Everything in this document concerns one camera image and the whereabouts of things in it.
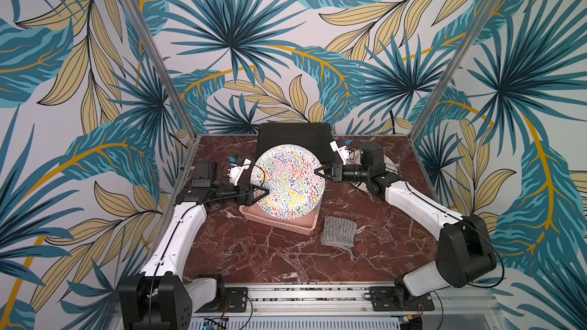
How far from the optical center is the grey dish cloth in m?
0.83

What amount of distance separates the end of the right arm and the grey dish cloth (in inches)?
9.0

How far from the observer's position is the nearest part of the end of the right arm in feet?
2.34
